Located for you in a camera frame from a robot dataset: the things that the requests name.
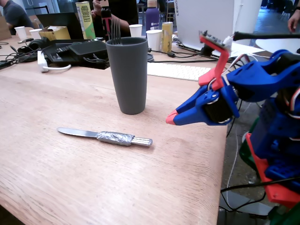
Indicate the blue gripper black motor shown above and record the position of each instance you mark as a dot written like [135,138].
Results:
[203,108]

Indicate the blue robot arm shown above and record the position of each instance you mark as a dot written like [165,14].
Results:
[257,75]

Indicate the bystander bare forearm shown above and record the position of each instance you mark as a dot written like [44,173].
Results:
[122,25]

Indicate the bystander bare hand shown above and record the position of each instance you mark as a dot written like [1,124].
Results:
[293,23]

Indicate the white keyboard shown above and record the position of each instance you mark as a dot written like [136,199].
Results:
[178,71]

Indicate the green table clamp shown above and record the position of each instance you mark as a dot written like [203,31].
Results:
[246,152]
[286,218]

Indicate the gray plastic cup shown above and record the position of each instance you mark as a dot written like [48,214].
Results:
[129,77]

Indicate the yellow drink can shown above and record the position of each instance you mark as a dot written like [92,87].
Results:
[167,37]

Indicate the white paper cup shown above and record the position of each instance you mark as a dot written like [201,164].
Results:
[136,30]
[21,32]
[154,39]
[35,33]

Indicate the white paper sheet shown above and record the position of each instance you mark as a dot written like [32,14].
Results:
[246,49]

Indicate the white laptop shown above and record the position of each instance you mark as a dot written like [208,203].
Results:
[204,21]

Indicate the purple bottle wooden cap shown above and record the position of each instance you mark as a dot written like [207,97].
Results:
[152,18]

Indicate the white round table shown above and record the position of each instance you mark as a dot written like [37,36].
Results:
[281,45]

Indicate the gray metal table foot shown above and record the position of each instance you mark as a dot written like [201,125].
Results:
[257,208]

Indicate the person in black shirt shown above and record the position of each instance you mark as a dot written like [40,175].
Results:
[124,9]

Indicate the black bottle pink letter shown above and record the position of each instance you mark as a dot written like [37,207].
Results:
[106,23]

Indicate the black flat electronic device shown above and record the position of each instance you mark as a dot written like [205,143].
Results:
[86,48]

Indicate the yellow green snack tube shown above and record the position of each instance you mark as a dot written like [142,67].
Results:
[85,21]

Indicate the yellow cardboard box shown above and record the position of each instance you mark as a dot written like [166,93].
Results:
[55,34]

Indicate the black laptop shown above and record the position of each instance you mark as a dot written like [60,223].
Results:
[58,21]

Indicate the black headphones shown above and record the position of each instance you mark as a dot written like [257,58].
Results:
[35,44]

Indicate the person in gray shirt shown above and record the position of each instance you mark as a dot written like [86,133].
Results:
[16,14]

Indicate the brown cardboard box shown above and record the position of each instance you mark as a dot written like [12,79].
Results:
[4,28]

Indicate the red camera mount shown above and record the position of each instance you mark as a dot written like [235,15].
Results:
[223,63]

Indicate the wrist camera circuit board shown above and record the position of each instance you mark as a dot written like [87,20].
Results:
[214,39]

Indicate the red robot base plate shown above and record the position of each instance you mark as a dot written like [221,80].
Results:
[279,194]

